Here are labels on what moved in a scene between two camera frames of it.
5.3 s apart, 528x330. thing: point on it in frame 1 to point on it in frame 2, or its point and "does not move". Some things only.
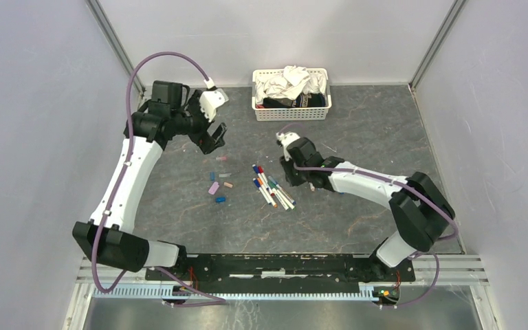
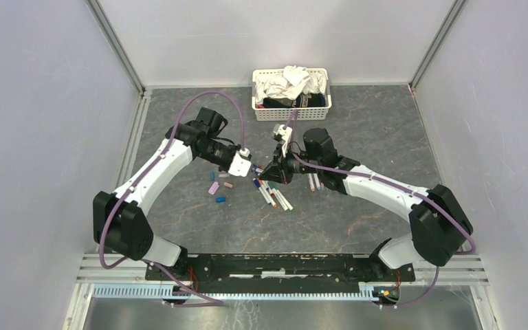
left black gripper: (207, 143) to (232, 149)
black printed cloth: (308, 100) does not move
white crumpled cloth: (294, 82) does not move
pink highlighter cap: (214, 188) does not move
